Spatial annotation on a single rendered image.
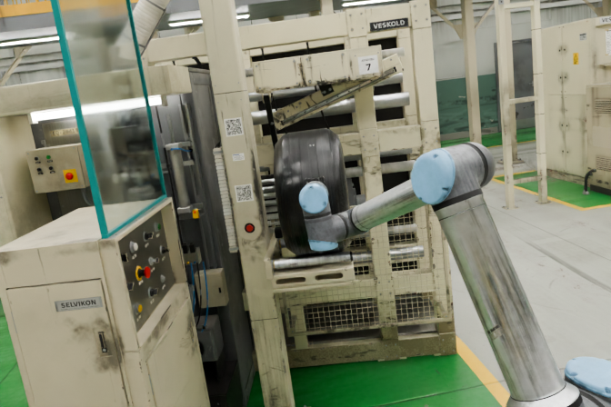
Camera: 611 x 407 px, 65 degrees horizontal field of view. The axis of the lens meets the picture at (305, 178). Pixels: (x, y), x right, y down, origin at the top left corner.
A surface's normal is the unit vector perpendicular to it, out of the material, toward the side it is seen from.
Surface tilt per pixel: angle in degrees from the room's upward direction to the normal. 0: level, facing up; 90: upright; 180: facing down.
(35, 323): 90
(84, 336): 90
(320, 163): 55
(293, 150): 38
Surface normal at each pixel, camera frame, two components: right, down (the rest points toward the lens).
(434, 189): -0.84, 0.07
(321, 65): -0.04, 0.18
